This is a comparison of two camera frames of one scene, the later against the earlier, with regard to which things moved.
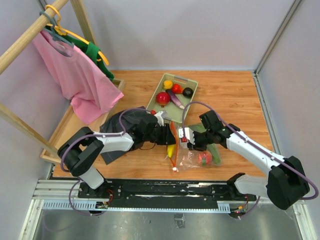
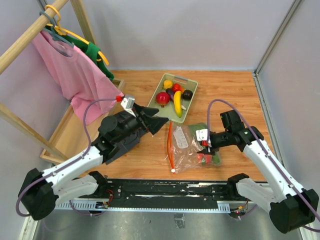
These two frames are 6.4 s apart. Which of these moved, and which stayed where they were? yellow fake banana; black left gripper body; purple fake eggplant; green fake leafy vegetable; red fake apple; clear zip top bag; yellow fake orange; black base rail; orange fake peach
Moved: black left gripper body; yellow fake banana; clear zip top bag
Stayed: orange fake peach; black base rail; yellow fake orange; red fake apple; green fake leafy vegetable; purple fake eggplant
